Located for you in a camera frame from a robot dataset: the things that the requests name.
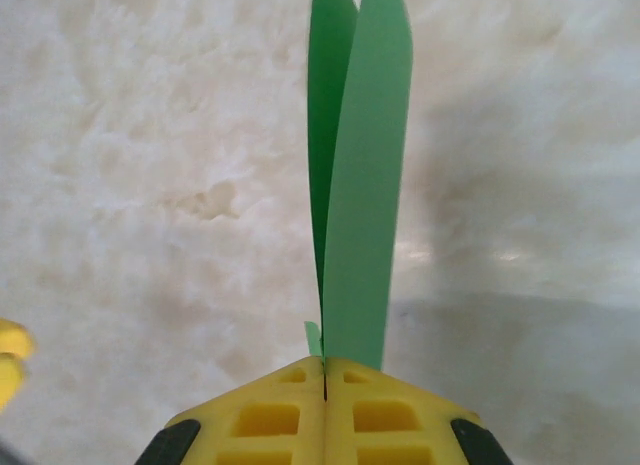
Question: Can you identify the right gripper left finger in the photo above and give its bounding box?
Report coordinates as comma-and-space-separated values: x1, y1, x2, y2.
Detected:
134, 356, 327, 465

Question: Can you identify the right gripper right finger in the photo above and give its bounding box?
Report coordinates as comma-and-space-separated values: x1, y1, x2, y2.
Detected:
323, 356, 517, 465

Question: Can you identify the green paper sheet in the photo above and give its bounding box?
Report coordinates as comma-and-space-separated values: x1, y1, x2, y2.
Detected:
303, 0, 417, 375

